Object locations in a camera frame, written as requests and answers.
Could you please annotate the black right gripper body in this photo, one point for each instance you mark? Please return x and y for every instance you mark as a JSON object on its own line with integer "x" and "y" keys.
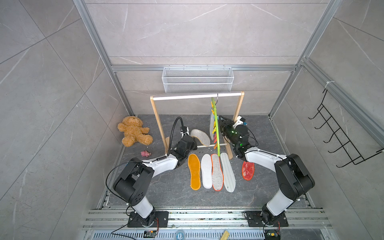
{"x": 228, "y": 130}

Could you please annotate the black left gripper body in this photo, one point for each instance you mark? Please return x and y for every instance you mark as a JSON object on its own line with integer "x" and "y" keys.
{"x": 194, "y": 146}

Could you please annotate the grey felt yellow-edged insole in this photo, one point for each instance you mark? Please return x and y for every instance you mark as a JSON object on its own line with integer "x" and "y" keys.
{"x": 201, "y": 136}

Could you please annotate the yellow fuzzy insole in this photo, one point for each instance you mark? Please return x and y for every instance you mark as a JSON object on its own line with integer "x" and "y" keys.
{"x": 194, "y": 167}

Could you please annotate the white foam insole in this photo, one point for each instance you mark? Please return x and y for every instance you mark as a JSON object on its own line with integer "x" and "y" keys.
{"x": 206, "y": 168}

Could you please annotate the red orange-edged insole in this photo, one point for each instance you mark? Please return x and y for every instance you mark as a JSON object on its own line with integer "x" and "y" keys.
{"x": 248, "y": 170}

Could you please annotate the grey felt orange-edged insole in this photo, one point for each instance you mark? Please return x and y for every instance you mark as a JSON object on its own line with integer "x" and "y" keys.
{"x": 217, "y": 173}

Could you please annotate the grey striped insole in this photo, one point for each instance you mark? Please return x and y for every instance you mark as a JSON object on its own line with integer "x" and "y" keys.
{"x": 229, "y": 177}
{"x": 212, "y": 122}

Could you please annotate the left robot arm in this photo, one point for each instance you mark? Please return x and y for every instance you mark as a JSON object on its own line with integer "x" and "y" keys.
{"x": 133, "y": 182}

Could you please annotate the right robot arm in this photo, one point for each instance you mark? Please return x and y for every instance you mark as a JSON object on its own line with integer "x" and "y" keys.
{"x": 294, "y": 179}

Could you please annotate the green round clip hanger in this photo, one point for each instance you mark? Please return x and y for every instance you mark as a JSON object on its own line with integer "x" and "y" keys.
{"x": 215, "y": 131}

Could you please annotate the pink pig toy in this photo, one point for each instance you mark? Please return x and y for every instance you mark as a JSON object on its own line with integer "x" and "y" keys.
{"x": 146, "y": 154}

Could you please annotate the brown teddy bear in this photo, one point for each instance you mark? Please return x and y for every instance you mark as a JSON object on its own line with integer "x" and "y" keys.
{"x": 133, "y": 130}

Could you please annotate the wooden clothes rack frame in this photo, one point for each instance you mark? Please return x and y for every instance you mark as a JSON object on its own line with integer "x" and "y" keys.
{"x": 195, "y": 107}

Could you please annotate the white wire mesh basket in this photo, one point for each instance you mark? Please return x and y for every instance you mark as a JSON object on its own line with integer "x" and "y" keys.
{"x": 197, "y": 79}

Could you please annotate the black wall hook rack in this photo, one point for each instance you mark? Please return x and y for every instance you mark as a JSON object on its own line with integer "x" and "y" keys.
{"x": 345, "y": 144}

